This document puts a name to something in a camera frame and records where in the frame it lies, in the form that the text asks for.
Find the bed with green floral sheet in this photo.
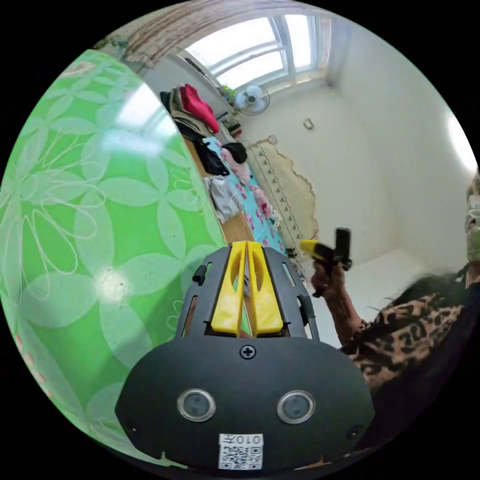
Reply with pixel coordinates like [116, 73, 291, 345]
[0, 48, 301, 472]

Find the person's right hand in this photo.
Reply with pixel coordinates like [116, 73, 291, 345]
[310, 258, 349, 302]

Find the window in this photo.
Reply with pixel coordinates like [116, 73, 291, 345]
[184, 14, 333, 89]

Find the pile of clothes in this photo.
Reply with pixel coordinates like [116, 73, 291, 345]
[160, 83, 251, 185]

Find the white fan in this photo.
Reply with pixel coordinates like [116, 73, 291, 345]
[233, 83, 271, 116]

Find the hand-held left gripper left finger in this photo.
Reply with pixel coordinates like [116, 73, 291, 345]
[210, 241, 247, 336]

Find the white grey garment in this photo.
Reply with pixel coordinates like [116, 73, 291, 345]
[204, 175, 245, 225]

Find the person's right forearm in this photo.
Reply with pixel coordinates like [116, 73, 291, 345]
[323, 292, 369, 349]

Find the person's body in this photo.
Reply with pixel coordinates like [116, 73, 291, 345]
[339, 176, 480, 451]

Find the beige wall cloth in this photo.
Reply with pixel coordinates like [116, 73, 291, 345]
[246, 135, 320, 242]

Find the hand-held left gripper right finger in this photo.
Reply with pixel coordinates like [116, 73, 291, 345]
[247, 241, 284, 338]

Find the beige patterned curtain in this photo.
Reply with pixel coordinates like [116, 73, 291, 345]
[93, 2, 271, 69]

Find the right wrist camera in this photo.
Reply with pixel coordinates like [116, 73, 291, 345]
[335, 227, 352, 263]

